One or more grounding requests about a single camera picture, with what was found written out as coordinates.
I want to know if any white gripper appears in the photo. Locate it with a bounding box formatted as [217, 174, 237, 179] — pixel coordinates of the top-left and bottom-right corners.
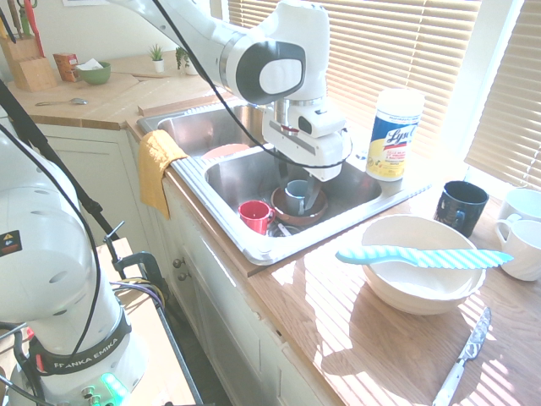
[261, 99, 352, 211]

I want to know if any teal striped plastic knife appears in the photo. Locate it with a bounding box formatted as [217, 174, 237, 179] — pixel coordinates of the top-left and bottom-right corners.
[336, 245, 515, 269]

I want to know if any metal sink strainer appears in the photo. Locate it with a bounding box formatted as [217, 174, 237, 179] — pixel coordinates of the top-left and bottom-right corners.
[267, 223, 303, 239]

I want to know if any stainless steel double sink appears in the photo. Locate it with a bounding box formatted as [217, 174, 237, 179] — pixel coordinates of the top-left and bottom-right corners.
[135, 102, 433, 267]

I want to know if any wooden knife block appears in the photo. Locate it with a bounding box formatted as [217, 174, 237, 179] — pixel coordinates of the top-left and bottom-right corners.
[0, 35, 58, 93]

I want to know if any red knife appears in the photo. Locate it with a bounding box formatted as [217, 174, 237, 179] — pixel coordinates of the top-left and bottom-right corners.
[22, 0, 46, 58]

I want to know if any green knife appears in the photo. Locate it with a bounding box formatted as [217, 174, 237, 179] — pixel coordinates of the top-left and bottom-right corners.
[18, 0, 33, 37]

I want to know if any grey blue cup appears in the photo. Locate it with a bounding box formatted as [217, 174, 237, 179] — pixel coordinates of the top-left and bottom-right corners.
[285, 178, 313, 213]

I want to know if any brown ceramic bowl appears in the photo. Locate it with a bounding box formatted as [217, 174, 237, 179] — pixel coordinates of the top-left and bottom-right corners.
[270, 184, 330, 228]

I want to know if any red mug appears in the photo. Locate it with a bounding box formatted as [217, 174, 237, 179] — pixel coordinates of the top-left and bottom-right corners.
[238, 200, 277, 236]

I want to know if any orange plate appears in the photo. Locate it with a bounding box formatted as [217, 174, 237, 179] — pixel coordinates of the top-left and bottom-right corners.
[200, 143, 251, 162]

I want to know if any Lysol wipes canister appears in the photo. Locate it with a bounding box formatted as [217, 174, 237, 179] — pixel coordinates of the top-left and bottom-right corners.
[364, 88, 426, 183]

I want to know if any white kitchen cabinet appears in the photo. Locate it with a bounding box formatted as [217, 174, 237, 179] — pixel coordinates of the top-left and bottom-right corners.
[40, 122, 339, 406]

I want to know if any brown wooden strip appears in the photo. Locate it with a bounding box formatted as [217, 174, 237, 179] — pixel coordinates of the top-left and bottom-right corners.
[137, 93, 236, 118]

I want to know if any yellow dish cloth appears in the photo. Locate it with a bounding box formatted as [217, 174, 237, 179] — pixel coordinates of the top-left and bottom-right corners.
[138, 129, 189, 222]

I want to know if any wide beige window blind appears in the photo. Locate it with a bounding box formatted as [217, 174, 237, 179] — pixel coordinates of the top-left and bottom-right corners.
[227, 0, 484, 161]

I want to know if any dark blue mug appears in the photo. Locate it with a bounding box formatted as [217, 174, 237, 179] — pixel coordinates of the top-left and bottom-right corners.
[433, 180, 490, 239]

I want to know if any trailing plant white pot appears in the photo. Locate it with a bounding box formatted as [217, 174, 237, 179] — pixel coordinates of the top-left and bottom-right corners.
[174, 46, 200, 77]

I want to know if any large cream bowl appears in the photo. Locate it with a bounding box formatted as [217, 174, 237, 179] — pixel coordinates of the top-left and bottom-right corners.
[360, 213, 487, 316]

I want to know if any black metal clamp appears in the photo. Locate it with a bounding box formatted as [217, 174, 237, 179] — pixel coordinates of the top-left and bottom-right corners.
[102, 221, 171, 308]

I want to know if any small plant white pot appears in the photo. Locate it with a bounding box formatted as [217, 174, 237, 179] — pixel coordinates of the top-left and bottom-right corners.
[147, 42, 167, 74]

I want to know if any wooden robot mounting table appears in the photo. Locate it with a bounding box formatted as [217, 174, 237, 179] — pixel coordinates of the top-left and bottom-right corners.
[0, 237, 205, 406]

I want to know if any narrow beige window blind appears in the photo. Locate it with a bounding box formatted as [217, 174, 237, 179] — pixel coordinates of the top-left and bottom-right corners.
[464, 0, 541, 190]

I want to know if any white wide cup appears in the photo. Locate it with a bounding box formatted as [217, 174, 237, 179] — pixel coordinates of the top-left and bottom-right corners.
[497, 187, 541, 224]

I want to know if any green bowl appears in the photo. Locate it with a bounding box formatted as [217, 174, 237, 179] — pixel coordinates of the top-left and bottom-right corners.
[76, 61, 112, 86]

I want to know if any white ribbed mug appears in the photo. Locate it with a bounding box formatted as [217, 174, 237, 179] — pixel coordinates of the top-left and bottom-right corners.
[494, 213, 541, 283]

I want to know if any white crumpled paper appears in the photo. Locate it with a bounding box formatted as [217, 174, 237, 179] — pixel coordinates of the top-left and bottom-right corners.
[75, 58, 105, 73]

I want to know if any metal spoon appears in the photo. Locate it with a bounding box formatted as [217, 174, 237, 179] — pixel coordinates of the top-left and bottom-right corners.
[34, 97, 89, 107]

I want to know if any orange carton box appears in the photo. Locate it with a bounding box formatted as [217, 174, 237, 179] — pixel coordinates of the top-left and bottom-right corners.
[52, 52, 80, 83]

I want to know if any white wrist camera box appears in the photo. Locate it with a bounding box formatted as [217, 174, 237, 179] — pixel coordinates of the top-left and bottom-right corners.
[297, 107, 347, 139]

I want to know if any yellow purple wire bundle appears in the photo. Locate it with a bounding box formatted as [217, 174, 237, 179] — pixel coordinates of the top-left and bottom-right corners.
[111, 276, 167, 309]

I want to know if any white handled butter knife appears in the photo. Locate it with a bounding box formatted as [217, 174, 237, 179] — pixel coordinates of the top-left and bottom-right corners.
[431, 306, 493, 406]

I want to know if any black stand strap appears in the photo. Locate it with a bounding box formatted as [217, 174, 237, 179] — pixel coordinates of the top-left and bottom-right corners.
[0, 79, 114, 243]

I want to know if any dark handled knife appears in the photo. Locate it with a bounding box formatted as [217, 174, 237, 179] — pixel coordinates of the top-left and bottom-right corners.
[7, 0, 23, 40]

